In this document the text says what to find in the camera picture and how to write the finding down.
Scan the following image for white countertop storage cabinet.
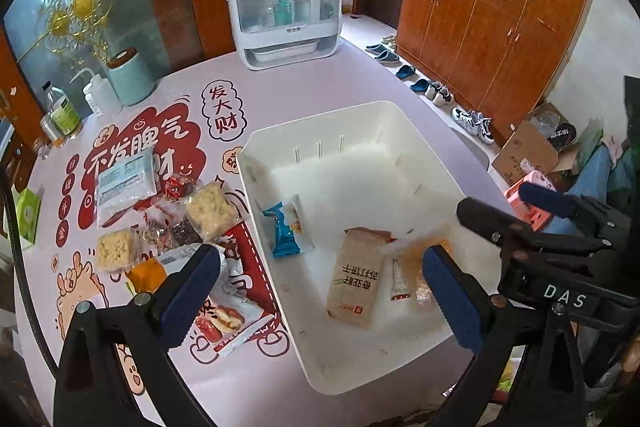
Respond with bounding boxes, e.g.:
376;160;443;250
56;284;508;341
219;0;351;72

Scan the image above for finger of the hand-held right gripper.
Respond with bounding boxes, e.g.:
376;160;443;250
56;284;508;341
517;182;633;233
456;197;616;258

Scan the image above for orange and white snack packet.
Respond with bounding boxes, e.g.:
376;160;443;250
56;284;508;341
125;243;203;297

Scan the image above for brown cracker packet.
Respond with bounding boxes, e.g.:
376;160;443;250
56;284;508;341
326;227;393;330

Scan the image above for pale blue snack packet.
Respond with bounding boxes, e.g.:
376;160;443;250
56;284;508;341
95;154;161;228

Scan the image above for black cable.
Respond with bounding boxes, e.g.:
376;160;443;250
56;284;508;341
0;167;58;368

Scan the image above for white plastic bin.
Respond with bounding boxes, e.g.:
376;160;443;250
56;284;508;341
236;101;506;397

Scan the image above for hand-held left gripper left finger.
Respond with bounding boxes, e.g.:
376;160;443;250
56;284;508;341
52;244;223;427

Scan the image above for yellow puffed rice packet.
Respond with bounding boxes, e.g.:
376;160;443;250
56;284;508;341
94;229;143;273
182;179;238;240

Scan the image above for mint canister wooden lid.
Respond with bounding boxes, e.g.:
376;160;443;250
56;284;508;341
107;49;158;106

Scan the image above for orange clear snack packet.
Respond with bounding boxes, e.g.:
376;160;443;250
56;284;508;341
387;232;453;305

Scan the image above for metal tray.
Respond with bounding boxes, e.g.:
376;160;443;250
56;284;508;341
250;39;321;62

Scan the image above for red foil candy wrapper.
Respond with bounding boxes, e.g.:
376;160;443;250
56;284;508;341
162;174;201;202

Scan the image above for green tissue box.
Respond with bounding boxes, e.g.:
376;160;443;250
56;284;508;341
15;187;43;248

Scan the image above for dark brown chocolate packet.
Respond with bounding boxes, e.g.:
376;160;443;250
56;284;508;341
170;217;203;248

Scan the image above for wooden wall cabinets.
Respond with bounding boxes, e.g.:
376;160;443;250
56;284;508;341
395;0;601;142

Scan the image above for white squeeze bottle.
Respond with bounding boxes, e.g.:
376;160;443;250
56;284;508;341
70;68;121;116

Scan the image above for pink plastic stool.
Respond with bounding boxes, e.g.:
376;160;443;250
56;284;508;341
504;172;556;233

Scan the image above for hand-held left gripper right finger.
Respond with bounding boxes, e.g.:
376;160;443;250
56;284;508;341
421;244;601;427

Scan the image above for black round container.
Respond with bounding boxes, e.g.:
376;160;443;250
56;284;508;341
547;122;578;145

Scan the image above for white snack packet brown mark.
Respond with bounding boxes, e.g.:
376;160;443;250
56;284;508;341
218;243;251;303

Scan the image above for glass bottle green label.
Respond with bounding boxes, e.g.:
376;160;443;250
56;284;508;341
42;81;82;138

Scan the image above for clear red-patterned snack packet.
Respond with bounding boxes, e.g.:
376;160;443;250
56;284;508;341
135;207;176;253

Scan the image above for small glass jar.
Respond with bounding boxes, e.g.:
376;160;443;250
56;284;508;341
40;117;66;148

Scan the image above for row of shoes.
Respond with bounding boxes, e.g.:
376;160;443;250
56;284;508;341
364;34;496;144

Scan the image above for red and white snack packet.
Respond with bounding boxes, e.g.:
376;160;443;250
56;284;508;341
192;287;276;358

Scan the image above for cardboard box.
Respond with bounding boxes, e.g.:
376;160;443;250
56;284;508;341
491;102;581;186

